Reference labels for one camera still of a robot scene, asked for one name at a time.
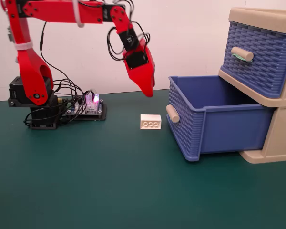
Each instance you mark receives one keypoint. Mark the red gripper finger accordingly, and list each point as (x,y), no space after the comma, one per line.
(144,83)
(154,82)

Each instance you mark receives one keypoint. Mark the dark green table mat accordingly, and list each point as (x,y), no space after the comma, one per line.
(109,181)

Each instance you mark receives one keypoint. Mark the controller board with lit LEDs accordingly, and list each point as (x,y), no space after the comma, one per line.
(93,111)

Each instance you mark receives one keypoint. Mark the green tape strip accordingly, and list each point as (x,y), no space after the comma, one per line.
(239,58)

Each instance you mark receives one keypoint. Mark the white zip tie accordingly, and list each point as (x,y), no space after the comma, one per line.
(78,19)
(23,45)

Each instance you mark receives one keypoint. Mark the beige plastic drawer cabinet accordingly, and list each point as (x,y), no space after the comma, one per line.
(283,133)

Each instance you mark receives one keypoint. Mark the red robot arm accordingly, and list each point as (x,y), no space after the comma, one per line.
(62,12)

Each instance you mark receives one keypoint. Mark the white toy building brick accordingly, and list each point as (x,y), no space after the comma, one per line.
(150,121)

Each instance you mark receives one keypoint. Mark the red gripper body with motor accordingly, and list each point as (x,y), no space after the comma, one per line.
(143,68)

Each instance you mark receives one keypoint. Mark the blue woven plastic drawer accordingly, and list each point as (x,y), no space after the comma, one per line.
(228,131)

